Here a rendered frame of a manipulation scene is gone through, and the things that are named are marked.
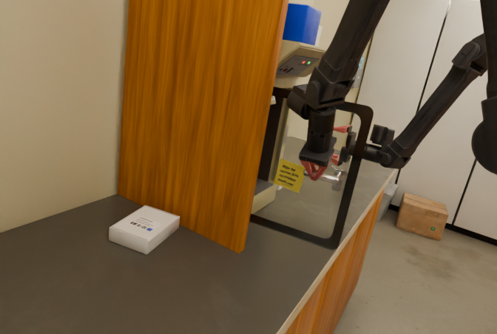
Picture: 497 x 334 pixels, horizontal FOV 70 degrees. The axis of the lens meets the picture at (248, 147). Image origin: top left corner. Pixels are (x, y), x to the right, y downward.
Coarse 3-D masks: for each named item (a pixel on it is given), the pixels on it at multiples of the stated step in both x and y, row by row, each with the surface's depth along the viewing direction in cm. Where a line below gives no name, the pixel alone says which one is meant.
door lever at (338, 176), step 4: (304, 172) 89; (312, 172) 88; (316, 172) 88; (336, 172) 90; (340, 172) 90; (308, 176) 89; (320, 176) 87; (324, 176) 87; (328, 176) 87; (332, 176) 87; (336, 176) 89; (340, 176) 90; (324, 180) 87; (328, 180) 87; (332, 180) 86; (336, 180) 86; (340, 180) 90; (336, 184) 86
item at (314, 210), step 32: (288, 128) 93; (352, 128) 87; (288, 160) 95; (352, 160) 89; (256, 192) 101; (288, 192) 97; (320, 192) 93; (352, 192) 90; (288, 224) 99; (320, 224) 95
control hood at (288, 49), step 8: (280, 48) 89; (288, 48) 88; (296, 48) 87; (304, 48) 89; (312, 48) 94; (320, 48) 99; (280, 56) 89; (288, 56) 89; (304, 56) 96; (312, 56) 100; (320, 56) 105; (280, 64) 92; (312, 64) 109; (304, 72) 113
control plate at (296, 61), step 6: (288, 60) 92; (294, 60) 94; (300, 60) 97; (306, 60) 100; (312, 60) 103; (282, 66) 93; (288, 66) 96; (294, 66) 100; (300, 66) 103; (306, 66) 106; (276, 72) 96; (282, 72) 99; (288, 72) 103; (294, 72) 106; (300, 72) 110
